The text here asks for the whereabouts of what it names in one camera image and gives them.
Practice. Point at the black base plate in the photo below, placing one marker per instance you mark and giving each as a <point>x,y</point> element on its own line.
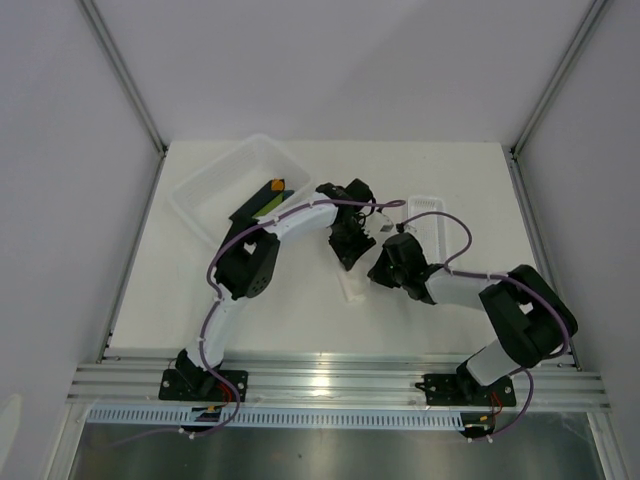
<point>452,390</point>
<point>174,387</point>

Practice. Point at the large white plastic basket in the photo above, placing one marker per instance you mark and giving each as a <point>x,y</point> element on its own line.
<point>205,200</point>

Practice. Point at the aluminium frame post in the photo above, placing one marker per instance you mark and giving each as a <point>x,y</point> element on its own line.
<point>119,68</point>
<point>571,55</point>

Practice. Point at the aluminium mounting rail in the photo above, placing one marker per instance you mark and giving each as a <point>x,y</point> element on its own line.
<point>332,380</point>

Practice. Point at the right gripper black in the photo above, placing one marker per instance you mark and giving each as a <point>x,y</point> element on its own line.
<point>377,272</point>

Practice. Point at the white paper napkin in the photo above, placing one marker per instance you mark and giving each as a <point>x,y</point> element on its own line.
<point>354,286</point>

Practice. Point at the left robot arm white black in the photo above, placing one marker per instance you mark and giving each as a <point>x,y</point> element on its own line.
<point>244,265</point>

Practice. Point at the white slotted cable duct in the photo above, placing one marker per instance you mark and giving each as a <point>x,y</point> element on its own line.
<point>413,420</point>

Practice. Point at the green rolled napkin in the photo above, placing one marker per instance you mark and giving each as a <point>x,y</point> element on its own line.
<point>274,203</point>

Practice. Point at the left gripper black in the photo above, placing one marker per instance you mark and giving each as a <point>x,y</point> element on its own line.
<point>348,254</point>

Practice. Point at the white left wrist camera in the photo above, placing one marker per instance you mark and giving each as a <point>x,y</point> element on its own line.
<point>385,224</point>

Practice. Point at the left aluminium frame post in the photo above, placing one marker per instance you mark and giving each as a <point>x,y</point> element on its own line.
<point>119,68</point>

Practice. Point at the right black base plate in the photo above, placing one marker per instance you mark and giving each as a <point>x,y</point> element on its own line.
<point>452,390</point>

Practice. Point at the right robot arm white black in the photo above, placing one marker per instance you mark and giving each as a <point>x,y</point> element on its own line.
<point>530,321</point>

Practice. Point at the right aluminium frame post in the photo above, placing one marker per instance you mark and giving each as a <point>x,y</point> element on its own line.
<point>571,55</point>

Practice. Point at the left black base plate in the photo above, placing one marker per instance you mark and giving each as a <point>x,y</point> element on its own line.
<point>174,387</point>

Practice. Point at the dark navy rolled napkin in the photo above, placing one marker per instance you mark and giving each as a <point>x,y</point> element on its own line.
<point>266,194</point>

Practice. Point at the small white utensil tray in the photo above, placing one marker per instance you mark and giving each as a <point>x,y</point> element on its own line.
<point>429,230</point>

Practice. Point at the right side aluminium rail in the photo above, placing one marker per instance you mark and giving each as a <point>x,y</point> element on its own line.
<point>533,223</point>

